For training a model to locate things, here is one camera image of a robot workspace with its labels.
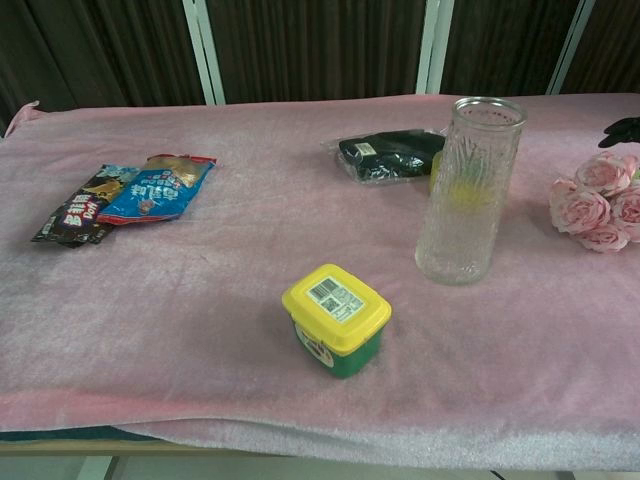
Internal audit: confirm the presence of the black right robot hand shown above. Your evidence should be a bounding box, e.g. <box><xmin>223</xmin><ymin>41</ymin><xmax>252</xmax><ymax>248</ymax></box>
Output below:
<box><xmin>598</xmin><ymin>118</ymin><xmax>640</xmax><ymax>150</ymax></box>

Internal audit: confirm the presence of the green tub with yellow lid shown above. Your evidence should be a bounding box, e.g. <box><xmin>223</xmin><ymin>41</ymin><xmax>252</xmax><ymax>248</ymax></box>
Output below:
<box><xmin>280</xmin><ymin>263</ymin><xmax>394</xmax><ymax>380</ymax></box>

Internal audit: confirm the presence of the dark brown curtain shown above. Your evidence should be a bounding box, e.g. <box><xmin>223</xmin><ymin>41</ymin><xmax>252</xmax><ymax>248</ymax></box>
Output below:
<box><xmin>0</xmin><ymin>0</ymin><xmax>640</xmax><ymax>136</ymax></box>

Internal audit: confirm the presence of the dark green cloth edge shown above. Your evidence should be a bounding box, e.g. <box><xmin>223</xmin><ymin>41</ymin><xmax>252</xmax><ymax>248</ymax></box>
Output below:
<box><xmin>0</xmin><ymin>423</ymin><xmax>169</xmax><ymax>444</ymax></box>

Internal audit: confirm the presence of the pink fleece blanket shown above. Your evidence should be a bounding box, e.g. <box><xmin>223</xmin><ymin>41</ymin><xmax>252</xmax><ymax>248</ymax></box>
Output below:
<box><xmin>0</xmin><ymin>92</ymin><xmax>640</xmax><ymax>472</ymax></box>

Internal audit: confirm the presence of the white frame post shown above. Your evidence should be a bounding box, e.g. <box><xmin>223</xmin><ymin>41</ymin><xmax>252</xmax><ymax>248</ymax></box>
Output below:
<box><xmin>545</xmin><ymin>0</ymin><xmax>599</xmax><ymax>96</ymax></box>
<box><xmin>415</xmin><ymin>0</ymin><xmax>454</xmax><ymax>96</ymax></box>
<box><xmin>181</xmin><ymin>0</ymin><xmax>227</xmax><ymax>106</ymax></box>

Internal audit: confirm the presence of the blue snack bag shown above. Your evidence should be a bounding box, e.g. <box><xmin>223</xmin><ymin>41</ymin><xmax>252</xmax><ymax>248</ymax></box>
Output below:
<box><xmin>95</xmin><ymin>153</ymin><xmax>218</xmax><ymax>227</ymax></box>

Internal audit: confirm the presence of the pink rose bouquet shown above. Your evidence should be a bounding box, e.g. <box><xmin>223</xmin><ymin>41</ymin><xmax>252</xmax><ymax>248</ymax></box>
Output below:
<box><xmin>549</xmin><ymin>151</ymin><xmax>640</xmax><ymax>253</ymax></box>

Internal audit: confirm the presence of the dark brown chocolate bag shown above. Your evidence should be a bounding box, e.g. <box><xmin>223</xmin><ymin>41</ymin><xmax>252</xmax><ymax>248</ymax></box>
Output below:
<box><xmin>30</xmin><ymin>164</ymin><xmax>142</xmax><ymax>249</ymax></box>

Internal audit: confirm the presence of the tall textured glass vase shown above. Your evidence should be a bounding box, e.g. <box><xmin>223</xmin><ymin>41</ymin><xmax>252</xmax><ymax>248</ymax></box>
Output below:
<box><xmin>414</xmin><ymin>96</ymin><xmax>529</xmax><ymax>288</ymax></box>

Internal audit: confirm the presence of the small yellow object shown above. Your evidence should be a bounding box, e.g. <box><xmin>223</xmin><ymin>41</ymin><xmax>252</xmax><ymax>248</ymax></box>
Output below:
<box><xmin>427</xmin><ymin>149</ymin><xmax>444</xmax><ymax>194</ymax></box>

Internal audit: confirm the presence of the black item in clear bag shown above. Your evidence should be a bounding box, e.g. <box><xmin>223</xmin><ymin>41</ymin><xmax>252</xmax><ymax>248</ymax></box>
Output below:
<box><xmin>320</xmin><ymin>128</ymin><xmax>448</xmax><ymax>187</ymax></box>

